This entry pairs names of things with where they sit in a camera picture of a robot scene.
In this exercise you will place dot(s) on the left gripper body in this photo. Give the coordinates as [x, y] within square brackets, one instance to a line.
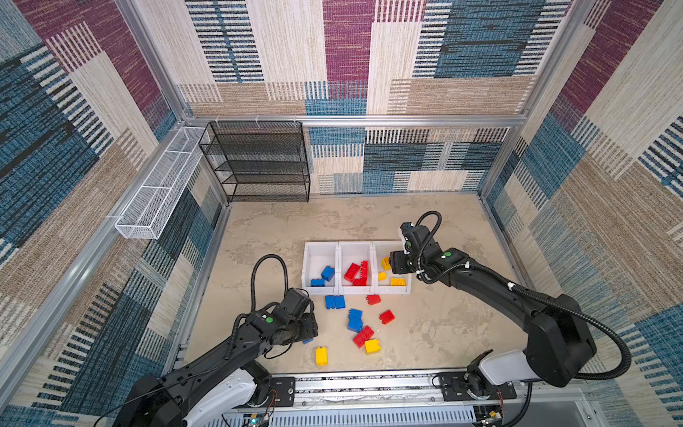
[305, 326]

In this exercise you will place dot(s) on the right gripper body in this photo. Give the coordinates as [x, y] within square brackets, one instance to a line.
[410, 262]

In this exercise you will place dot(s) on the red lego diagonal brick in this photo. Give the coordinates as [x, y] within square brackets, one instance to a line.
[364, 335]

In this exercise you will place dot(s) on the large red lego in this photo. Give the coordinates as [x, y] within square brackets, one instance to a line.
[352, 272]

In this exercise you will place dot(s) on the long red lego front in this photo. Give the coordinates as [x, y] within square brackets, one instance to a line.
[364, 273]

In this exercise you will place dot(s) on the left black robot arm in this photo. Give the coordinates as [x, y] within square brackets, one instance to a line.
[225, 377]

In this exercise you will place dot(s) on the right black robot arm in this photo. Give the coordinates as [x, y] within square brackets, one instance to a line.
[559, 344]

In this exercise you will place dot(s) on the right white bin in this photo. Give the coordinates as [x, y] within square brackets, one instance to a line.
[385, 282]

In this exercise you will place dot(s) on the white bin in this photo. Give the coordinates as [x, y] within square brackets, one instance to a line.
[354, 252]
[385, 282]
[316, 256]

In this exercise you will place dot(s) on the blue lego pair back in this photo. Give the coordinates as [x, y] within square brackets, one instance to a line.
[335, 302]

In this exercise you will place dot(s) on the left white bin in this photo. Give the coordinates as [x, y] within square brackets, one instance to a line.
[316, 256]

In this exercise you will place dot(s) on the small red lego back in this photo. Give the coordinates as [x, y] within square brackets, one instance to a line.
[373, 299]

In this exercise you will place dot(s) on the red lego right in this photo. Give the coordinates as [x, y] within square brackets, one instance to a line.
[387, 317]

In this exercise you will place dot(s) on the middle white bin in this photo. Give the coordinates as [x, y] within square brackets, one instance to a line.
[354, 252]

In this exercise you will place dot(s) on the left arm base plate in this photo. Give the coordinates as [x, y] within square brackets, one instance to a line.
[276, 392]

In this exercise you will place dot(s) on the aluminium front rail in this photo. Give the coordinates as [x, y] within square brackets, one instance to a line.
[409, 398]

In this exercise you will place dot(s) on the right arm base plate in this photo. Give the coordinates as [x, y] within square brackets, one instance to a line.
[464, 386]

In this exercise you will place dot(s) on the black wire shelf rack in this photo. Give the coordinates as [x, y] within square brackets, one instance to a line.
[258, 162]

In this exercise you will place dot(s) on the white wire mesh basket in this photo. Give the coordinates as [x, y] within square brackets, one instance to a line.
[146, 216]

